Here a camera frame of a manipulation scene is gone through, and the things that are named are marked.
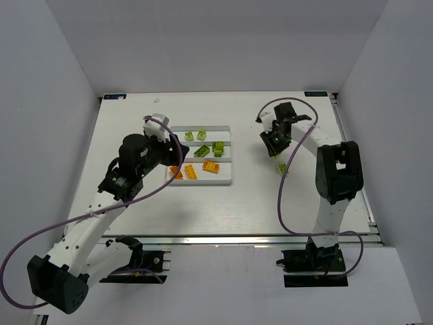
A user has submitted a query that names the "orange rounded lego piece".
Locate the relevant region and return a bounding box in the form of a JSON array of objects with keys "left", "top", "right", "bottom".
[{"left": 169, "top": 166, "right": 183, "bottom": 179}]

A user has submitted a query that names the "yellow lego brick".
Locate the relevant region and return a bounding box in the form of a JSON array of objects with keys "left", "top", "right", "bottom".
[{"left": 184, "top": 165, "right": 198, "bottom": 180}]

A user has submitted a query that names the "lime round-stud lego brick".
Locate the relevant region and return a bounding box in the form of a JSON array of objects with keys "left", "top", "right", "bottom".
[{"left": 185, "top": 131, "right": 194, "bottom": 142}]

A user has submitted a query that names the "lime lego brick hidden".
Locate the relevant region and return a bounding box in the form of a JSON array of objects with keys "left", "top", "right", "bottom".
[{"left": 277, "top": 164, "right": 287, "bottom": 175}]

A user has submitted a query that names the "lime long lego brick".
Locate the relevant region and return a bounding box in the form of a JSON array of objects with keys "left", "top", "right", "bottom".
[{"left": 193, "top": 144, "right": 210, "bottom": 158}]

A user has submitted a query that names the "lime small lego brick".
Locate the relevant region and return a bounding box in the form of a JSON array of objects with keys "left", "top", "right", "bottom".
[{"left": 197, "top": 130, "right": 207, "bottom": 141}]

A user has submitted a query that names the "orange lego brick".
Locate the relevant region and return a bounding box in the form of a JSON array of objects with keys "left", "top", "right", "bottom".
[{"left": 202, "top": 160, "right": 220, "bottom": 173}]

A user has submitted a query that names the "lime square lego brick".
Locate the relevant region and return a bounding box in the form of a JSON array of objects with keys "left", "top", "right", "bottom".
[{"left": 212, "top": 142, "right": 224, "bottom": 158}]

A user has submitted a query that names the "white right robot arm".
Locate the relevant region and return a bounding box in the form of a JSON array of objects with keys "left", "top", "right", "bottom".
[{"left": 256, "top": 97, "right": 364, "bottom": 253}]

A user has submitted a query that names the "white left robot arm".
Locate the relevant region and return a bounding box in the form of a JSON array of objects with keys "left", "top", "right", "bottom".
[{"left": 27, "top": 133, "right": 189, "bottom": 314}]

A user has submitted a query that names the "white three-compartment tray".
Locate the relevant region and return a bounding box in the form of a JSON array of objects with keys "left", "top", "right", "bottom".
[{"left": 170, "top": 125, "right": 233, "bottom": 186}]

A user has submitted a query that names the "blue right corner label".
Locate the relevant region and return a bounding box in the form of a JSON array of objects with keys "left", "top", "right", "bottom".
[{"left": 304, "top": 91, "right": 328, "bottom": 97}]

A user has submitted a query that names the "blue corner label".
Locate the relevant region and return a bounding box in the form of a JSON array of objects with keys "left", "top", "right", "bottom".
[
  {"left": 304, "top": 91, "right": 328, "bottom": 97},
  {"left": 103, "top": 93, "right": 127, "bottom": 100}
]

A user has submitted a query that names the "blue left corner label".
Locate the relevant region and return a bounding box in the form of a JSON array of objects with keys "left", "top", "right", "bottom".
[{"left": 103, "top": 93, "right": 127, "bottom": 100}]

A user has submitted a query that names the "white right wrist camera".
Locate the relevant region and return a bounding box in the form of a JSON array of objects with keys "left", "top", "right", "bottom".
[{"left": 256, "top": 112, "right": 275, "bottom": 134}]

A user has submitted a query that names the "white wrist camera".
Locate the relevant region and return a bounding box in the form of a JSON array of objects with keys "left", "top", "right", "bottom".
[
  {"left": 143, "top": 113, "right": 169, "bottom": 142},
  {"left": 256, "top": 112, "right": 275, "bottom": 134}
]

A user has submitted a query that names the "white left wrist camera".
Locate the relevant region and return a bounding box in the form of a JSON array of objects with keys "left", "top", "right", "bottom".
[{"left": 143, "top": 113, "right": 169, "bottom": 142}]

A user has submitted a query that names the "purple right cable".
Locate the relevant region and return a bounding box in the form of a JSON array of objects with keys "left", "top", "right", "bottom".
[{"left": 256, "top": 97, "right": 365, "bottom": 279}]

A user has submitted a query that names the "purple cable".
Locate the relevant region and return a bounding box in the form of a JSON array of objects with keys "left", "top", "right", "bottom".
[
  {"left": 256, "top": 97, "right": 365, "bottom": 279},
  {"left": 0, "top": 115, "right": 185, "bottom": 309}
]

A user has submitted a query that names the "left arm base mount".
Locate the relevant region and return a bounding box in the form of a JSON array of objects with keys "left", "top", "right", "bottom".
[{"left": 99, "top": 236, "right": 170, "bottom": 284}]

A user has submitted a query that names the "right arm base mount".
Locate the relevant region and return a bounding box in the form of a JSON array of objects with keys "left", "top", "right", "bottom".
[{"left": 276, "top": 250, "right": 348, "bottom": 288}]

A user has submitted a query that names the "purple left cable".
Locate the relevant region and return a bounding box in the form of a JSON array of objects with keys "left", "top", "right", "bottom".
[{"left": 0, "top": 115, "right": 185, "bottom": 309}]

